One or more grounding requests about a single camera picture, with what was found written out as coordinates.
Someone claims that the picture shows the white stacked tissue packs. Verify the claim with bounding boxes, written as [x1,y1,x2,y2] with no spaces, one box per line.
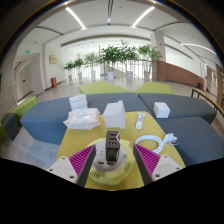
[68,93,89,111]

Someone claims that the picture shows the row of potted plants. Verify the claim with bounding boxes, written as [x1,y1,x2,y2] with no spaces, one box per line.
[63,39,163,83]

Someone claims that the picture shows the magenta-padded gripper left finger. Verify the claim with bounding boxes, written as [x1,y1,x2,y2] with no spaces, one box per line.
[46,144,98,188]

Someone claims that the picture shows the round yellow white power strip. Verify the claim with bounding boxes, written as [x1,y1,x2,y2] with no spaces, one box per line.
[84,137,137,186]

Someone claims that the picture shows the reddish brown low counter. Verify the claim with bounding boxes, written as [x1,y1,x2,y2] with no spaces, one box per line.
[156,59,204,88]

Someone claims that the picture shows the ceiling strip lights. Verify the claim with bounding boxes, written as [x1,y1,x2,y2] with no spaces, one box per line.
[64,4,218,56]

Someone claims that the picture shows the dark grey ottoman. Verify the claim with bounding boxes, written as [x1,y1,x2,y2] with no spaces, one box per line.
[0,112,20,141]

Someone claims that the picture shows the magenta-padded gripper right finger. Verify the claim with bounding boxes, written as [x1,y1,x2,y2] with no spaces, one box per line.
[132,143,184,186]

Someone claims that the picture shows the white cardboard box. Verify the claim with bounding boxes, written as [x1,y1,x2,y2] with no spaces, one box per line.
[102,100,127,130]

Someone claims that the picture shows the white coiled cable with plug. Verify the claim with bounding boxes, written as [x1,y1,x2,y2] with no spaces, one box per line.
[134,132,179,155]

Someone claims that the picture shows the lime green sofa seat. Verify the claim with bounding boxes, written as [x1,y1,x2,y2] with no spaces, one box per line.
[0,95,38,141]
[77,80,133,96]
[133,81,174,96]

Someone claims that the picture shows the wet wipes soft pack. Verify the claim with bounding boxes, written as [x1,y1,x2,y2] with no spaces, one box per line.
[63,107,102,130]

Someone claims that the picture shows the wooden bench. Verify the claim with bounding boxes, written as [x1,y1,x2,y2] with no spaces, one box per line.
[190,87,224,118]

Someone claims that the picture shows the small white cube box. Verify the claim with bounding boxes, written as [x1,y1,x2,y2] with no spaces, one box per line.
[153,101,171,119]

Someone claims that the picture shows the black charger block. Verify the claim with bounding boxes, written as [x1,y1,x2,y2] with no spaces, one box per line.
[105,130,121,162]

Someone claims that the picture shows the small white tube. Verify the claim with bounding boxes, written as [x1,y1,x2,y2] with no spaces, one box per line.
[135,112,147,130]

